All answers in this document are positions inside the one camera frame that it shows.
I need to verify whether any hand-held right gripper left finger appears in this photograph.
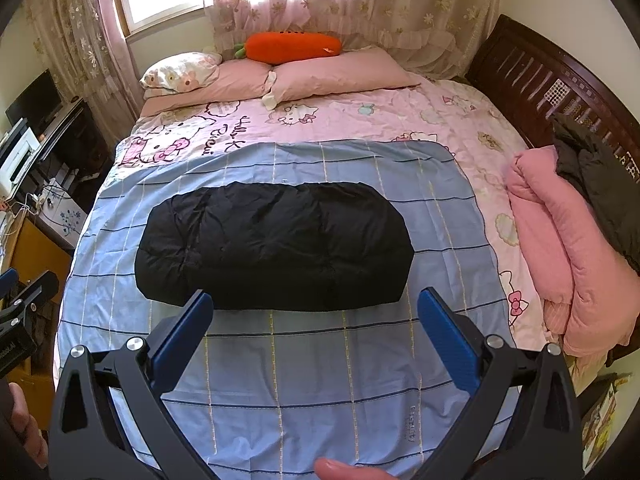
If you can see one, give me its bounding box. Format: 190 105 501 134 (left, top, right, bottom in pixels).
50 288 216 480

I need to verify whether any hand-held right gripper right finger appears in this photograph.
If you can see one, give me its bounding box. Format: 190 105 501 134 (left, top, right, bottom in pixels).
417 287 583 480

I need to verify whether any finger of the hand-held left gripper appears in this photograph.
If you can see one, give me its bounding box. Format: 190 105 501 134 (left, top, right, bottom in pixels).
0 268 19 302
0 270 60 332

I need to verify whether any black down jacket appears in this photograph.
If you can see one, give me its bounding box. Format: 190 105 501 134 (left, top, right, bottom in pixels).
134 180 415 312

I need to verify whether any person's left hand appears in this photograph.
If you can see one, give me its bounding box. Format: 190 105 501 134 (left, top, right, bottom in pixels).
7 392 50 467

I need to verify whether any person's right hand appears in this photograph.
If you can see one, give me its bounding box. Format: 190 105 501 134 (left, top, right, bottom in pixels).
313 456 402 480

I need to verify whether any wooden cabinet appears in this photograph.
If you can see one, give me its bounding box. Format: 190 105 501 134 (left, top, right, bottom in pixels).
0 216 74 393

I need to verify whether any white blue floral box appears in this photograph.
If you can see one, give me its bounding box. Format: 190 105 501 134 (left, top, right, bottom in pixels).
37 200 87 237

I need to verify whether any white printer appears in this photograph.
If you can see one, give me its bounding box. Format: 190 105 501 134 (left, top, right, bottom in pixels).
0 118 42 187

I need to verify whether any blue plaid sheet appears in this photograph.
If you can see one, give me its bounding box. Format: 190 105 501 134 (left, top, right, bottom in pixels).
56 139 522 477

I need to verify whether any pink quilt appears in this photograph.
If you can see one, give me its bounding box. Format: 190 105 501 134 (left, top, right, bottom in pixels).
502 145 640 357

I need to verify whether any black desk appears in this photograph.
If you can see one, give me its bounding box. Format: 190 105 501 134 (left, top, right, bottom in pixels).
27 96 117 253

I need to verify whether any colourful printed bag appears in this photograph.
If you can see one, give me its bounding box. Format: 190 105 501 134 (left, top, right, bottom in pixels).
579 372 635 462

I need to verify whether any black computer monitor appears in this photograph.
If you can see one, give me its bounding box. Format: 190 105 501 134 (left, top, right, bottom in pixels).
5 68 64 127

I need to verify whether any dark olive jacket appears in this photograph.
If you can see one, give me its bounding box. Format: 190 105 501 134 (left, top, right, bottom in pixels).
551 114 640 275

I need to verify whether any pink cartoon bed sheet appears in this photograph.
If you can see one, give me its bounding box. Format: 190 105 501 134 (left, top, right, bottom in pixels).
112 71 568 356

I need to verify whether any floral lace curtain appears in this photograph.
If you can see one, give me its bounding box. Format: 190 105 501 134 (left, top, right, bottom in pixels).
22 0 144 122
202 0 505 82

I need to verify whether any pink pillow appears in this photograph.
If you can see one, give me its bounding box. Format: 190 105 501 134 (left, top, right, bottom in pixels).
143 59 275 104
269 49 422 104

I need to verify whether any small white cloth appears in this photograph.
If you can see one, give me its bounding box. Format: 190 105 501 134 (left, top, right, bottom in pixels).
262 71 279 110

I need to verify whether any white cartoon print pillow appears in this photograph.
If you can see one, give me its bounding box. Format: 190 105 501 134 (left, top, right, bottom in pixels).
139 51 223 94

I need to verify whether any dark wooden headboard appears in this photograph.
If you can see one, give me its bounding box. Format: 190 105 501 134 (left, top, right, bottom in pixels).
465 14 640 187

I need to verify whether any orange carrot plush pillow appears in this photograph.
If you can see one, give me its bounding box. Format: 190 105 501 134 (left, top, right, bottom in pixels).
232 31 344 66

